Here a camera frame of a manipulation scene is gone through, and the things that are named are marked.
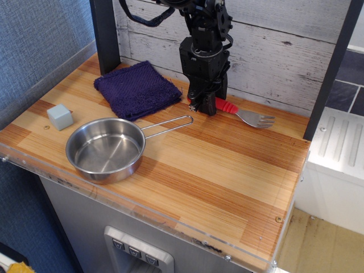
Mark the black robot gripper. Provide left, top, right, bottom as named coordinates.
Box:
left=180, top=37, right=230, bottom=116

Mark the red handled metal fork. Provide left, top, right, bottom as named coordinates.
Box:
left=187, top=96, right=276, bottom=130

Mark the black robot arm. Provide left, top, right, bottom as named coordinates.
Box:
left=157, top=1, right=233, bottom=116

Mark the clear acrylic table edge guard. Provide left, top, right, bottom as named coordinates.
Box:
left=1, top=140, right=308, bottom=272

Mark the purple folded towel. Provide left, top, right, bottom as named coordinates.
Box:
left=94, top=61, right=182, bottom=121

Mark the small steel pan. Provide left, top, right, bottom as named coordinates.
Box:
left=65, top=115, right=193, bottom=184

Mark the pale grey cube block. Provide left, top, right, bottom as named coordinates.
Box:
left=47, top=104, right=73, bottom=131

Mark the white ribbed side unit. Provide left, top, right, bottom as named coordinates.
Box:
left=295, top=107, right=363, bottom=234

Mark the silver button panel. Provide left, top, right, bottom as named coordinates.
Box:
left=104, top=226, right=175, bottom=272

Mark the yellow black object corner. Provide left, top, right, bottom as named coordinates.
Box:
left=1, top=253, right=35, bottom=273

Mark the black braided cable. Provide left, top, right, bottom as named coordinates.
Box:
left=118, top=0, right=176, bottom=28

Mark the dark left frame post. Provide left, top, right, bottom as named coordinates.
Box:
left=89, top=0, right=121, bottom=75

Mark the dark frame post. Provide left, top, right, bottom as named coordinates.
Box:
left=303, top=0, right=363, bottom=141
left=89, top=0, right=121, bottom=75

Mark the dark right frame post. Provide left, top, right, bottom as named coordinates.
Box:
left=303, top=0, right=363, bottom=141

